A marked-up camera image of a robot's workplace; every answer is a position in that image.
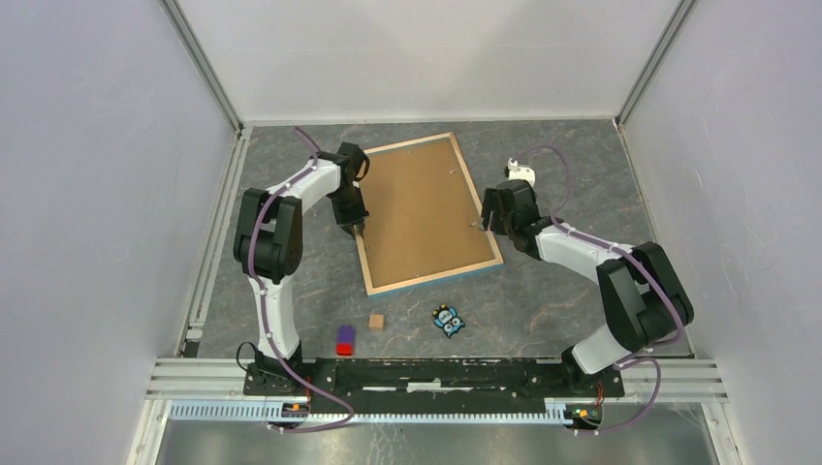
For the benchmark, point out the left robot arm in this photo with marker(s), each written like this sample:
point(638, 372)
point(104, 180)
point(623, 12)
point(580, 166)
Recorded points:
point(268, 243)

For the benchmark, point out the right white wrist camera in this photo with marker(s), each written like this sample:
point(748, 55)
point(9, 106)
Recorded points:
point(516, 171)

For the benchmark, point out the wooden picture frame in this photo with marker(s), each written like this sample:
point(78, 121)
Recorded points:
point(436, 276)

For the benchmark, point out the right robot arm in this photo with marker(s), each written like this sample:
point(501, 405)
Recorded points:
point(644, 302)

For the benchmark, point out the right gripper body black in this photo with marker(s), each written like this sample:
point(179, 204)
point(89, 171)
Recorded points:
point(499, 229)

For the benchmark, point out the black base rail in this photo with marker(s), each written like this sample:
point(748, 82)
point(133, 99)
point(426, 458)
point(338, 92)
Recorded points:
point(429, 388)

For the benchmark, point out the small wooden cube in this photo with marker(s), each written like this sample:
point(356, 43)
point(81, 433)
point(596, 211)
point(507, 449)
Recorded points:
point(376, 322)

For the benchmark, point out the blue owl toy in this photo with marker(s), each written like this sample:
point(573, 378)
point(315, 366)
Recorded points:
point(447, 319)

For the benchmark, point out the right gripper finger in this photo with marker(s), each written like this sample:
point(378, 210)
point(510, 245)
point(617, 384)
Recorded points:
point(499, 220)
point(487, 208)

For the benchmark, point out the brown cardboard backing board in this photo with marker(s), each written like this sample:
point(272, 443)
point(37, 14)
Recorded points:
point(420, 212)

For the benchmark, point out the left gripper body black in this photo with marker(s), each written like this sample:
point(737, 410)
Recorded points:
point(349, 204)

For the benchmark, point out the purple red toy block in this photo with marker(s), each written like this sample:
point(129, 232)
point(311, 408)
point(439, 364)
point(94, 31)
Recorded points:
point(345, 341)

